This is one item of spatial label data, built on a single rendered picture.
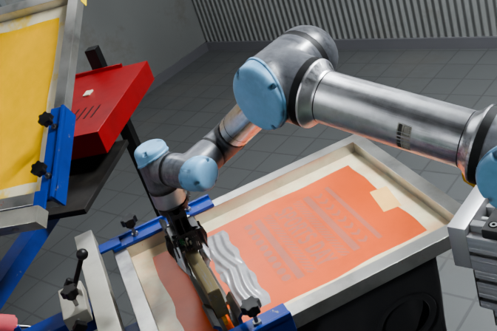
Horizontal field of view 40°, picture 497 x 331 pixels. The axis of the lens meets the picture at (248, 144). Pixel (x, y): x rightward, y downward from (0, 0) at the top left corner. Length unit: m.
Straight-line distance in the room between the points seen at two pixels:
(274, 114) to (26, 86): 1.35
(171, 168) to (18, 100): 0.96
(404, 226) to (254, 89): 0.73
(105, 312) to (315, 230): 0.55
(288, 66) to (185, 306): 0.78
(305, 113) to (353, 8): 4.16
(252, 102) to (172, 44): 4.94
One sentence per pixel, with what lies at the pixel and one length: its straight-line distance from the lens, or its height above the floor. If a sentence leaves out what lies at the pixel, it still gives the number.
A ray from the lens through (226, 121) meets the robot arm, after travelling 1.46.
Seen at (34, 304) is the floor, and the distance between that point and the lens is 3.83.
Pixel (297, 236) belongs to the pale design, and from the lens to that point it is 1.77.
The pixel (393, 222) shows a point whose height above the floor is 0.96.
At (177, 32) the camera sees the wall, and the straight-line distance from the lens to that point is 6.10.
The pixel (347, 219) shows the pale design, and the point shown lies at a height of 0.96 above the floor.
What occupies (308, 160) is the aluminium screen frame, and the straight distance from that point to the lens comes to 2.01.
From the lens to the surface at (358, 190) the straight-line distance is 1.88.
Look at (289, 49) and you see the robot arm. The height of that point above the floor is 1.58.
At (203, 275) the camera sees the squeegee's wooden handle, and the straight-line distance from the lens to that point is 1.58.
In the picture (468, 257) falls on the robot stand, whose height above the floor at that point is 1.15.
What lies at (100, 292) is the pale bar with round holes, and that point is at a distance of 1.72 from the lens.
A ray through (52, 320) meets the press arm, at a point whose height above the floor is 1.04.
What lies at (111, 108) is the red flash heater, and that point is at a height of 1.10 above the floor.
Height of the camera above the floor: 1.97
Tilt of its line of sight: 27 degrees down
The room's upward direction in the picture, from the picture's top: 19 degrees counter-clockwise
